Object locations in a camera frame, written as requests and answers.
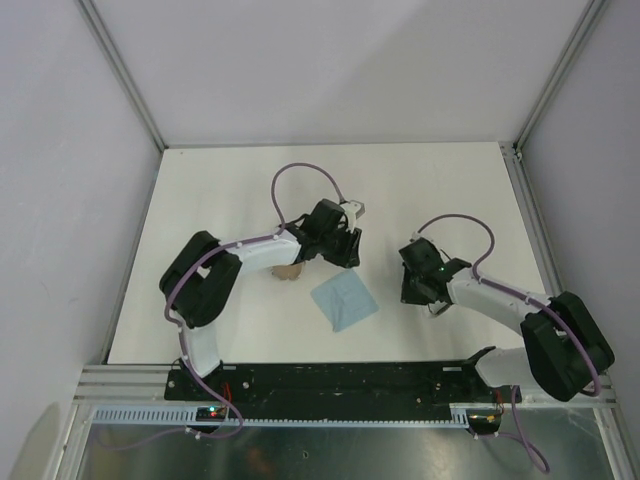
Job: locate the right aluminium frame post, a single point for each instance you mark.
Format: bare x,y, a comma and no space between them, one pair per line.
570,52

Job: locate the front aluminium frame rails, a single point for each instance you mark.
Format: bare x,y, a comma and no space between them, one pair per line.
146,383

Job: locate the reflective metal sheet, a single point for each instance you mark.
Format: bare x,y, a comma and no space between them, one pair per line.
577,444

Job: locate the aluminium frame rail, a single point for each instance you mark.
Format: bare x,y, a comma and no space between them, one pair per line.
111,52

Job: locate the map print glasses case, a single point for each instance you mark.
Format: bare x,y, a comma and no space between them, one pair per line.
288,272

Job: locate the black aviator sunglasses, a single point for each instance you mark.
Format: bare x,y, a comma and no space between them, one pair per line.
437,309

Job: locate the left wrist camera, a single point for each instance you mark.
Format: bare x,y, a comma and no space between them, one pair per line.
353,211

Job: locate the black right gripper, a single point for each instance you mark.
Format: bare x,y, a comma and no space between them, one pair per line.
409,297

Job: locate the grey slotted cable duct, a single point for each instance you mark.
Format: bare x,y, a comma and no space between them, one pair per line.
194,415

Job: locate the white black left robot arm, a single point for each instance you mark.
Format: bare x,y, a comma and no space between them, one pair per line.
199,282

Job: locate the light blue cleaning cloth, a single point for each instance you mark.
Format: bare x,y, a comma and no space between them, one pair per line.
344,300

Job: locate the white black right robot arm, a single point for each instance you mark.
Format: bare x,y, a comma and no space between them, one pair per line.
564,350

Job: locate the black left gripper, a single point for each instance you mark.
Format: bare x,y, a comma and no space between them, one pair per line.
347,257

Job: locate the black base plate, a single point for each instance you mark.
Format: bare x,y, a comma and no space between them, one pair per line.
452,381

